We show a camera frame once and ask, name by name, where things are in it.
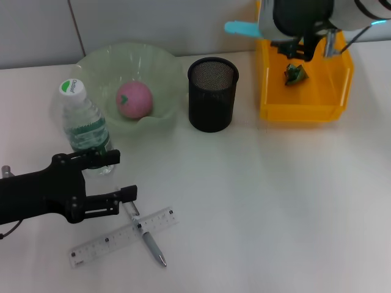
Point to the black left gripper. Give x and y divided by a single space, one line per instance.
39 192

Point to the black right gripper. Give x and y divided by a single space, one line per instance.
301 45

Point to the green plastic wrapper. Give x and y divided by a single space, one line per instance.
294 76

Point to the blue scissors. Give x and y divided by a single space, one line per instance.
241 28

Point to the clear green-label water bottle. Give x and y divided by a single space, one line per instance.
79 122

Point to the transparent plastic ruler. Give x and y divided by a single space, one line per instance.
100 244

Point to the pink peach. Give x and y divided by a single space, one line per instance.
134 100

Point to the grey clear ballpoint pen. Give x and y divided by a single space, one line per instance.
154 248

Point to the black mesh pen holder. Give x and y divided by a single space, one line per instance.
210 107

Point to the pale green glass fruit bowl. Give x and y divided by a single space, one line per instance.
143 61

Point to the yellow plastic bin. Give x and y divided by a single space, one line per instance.
305 107

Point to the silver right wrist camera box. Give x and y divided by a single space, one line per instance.
293 15

